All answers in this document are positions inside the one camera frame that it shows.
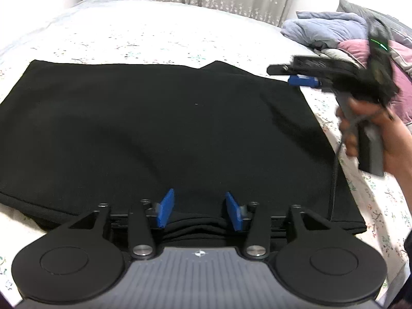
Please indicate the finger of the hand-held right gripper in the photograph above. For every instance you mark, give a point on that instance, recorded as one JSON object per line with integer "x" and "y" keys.
{"x": 304, "y": 81}
{"x": 278, "y": 70}

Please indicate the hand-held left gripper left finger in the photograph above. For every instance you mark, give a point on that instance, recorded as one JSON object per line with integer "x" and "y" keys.
{"x": 165, "y": 208}

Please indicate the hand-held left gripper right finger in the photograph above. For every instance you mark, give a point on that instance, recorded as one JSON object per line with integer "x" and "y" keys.
{"x": 233, "y": 211}

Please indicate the black pants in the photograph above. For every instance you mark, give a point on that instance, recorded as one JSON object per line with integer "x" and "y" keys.
{"x": 161, "y": 128}

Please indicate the person's right hand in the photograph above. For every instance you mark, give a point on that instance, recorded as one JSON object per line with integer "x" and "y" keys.
{"x": 397, "y": 144}

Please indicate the pink pillow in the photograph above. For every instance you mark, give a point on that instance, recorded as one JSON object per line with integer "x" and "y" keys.
{"x": 354, "y": 50}

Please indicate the grey quilt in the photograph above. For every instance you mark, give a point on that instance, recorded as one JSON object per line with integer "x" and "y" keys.
{"x": 331, "y": 53}

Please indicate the lavender blue blanket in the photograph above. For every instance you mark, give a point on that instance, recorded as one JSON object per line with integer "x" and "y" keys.
{"x": 322, "y": 29}

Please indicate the grey pillow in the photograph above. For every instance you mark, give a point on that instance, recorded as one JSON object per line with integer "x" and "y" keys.
{"x": 354, "y": 8}

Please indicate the white floral sheet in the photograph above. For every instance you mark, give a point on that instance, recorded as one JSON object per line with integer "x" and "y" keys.
{"x": 161, "y": 38}

